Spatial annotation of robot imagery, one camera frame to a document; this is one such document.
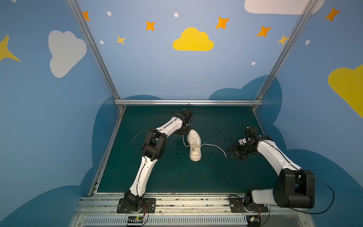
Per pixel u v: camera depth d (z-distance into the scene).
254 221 0.73
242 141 0.79
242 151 0.74
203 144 0.98
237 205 0.74
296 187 0.46
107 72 0.96
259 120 1.20
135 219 0.73
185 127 0.94
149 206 0.74
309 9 0.70
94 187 0.83
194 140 0.96
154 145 0.62
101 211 0.74
